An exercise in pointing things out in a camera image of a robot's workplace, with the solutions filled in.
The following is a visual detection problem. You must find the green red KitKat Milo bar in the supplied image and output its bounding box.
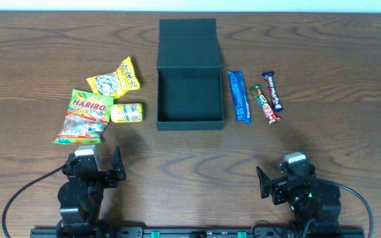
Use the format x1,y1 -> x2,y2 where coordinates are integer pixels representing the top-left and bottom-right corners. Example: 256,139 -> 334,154
250,85 -> 282,125

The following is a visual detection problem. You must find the blue Oreo cookie pack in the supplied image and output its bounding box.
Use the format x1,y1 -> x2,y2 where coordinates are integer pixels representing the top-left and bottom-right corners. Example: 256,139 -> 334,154
227,71 -> 251,125

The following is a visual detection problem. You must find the yellow snack bag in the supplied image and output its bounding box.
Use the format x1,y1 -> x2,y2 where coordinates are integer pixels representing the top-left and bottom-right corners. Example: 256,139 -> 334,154
87,57 -> 140,99

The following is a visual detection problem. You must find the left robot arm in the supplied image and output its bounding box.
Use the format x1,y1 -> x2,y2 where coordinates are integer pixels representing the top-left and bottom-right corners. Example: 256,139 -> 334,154
58,145 -> 126,235

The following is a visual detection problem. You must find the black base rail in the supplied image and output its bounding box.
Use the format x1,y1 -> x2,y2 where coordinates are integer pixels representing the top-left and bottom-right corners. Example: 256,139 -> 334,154
30,225 -> 366,238

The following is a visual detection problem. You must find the Haribo gummy candy bag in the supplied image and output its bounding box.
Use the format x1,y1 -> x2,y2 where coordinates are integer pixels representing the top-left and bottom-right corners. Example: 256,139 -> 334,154
54,89 -> 114,145

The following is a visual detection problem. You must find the purple Dairy Milk bar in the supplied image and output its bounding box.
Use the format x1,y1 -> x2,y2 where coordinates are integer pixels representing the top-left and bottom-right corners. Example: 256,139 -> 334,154
262,71 -> 283,112

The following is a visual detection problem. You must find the yellow Mentos gum bottle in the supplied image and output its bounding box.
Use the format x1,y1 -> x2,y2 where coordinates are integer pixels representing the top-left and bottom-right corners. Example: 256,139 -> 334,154
110,103 -> 144,123

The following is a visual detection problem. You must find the dark green lidded box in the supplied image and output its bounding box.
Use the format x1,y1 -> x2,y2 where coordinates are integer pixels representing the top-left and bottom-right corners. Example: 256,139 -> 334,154
156,19 -> 225,131

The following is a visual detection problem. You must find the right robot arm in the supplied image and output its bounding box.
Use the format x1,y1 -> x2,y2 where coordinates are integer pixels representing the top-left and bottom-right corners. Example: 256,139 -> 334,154
257,160 -> 341,237

